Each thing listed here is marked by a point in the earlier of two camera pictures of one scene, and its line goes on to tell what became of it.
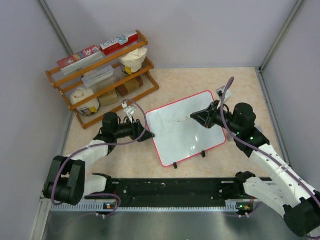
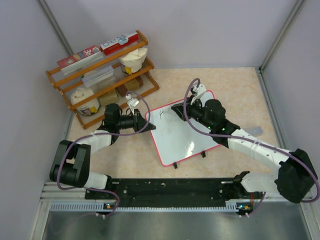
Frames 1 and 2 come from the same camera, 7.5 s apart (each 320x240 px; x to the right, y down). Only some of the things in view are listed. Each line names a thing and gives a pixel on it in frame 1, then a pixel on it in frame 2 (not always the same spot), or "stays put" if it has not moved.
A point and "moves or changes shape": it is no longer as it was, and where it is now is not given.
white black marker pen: (186, 118) moves or changes shape
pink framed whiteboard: (177, 135) stays put
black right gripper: (206, 118) -> (179, 109)
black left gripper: (137, 130) -> (139, 121)
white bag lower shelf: (80, 93) stays put
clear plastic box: (91, 78) stays put
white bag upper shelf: (133, 62) stays put
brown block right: (123, 89) stays put
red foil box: (123, 42) stays put
